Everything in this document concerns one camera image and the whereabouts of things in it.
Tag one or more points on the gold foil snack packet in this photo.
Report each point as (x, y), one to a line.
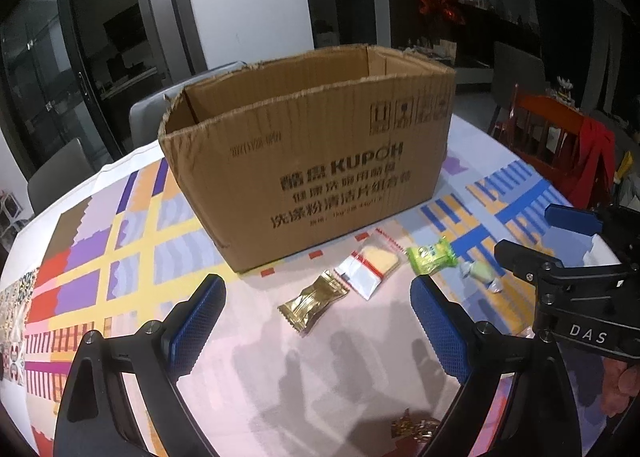
(312, 306)

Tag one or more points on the dark sideboard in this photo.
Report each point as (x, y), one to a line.
(500, 32)

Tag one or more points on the red gold twisted candy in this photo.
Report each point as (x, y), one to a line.
(415, 429)

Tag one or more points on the person's right hand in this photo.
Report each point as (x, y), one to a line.
(622, 384)

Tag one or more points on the small white rack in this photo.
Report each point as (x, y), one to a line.
(10, 209)

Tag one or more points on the pale green candy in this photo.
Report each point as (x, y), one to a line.
(480, 273)

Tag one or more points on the red garment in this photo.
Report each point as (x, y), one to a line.
(595, 162)

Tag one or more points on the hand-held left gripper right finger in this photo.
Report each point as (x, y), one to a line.
(440, 332)

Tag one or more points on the white low cabinet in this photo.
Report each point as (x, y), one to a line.
(475, 74)

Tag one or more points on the grey upholstered chair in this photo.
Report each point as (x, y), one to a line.
(147, 117)
(60, 172)
(517, 77)

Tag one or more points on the dark framed sliding glass door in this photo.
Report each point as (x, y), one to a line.
(100, 37)

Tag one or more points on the brown cardboard box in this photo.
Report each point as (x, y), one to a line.
(320, 177)

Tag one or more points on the green snack packet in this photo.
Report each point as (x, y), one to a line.
(430, 257)

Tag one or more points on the red-brown wooden chair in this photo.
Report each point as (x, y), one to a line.
(540, 107)

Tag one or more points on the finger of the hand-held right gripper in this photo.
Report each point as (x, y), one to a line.
(520, 254)
(572, 218)

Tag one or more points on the colourful patterned tablecloth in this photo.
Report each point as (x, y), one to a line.
(100, 262)

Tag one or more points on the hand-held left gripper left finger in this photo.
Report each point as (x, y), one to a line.
(197, 322)

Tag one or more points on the clear packet with yellow cake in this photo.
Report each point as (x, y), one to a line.
(372, 262)

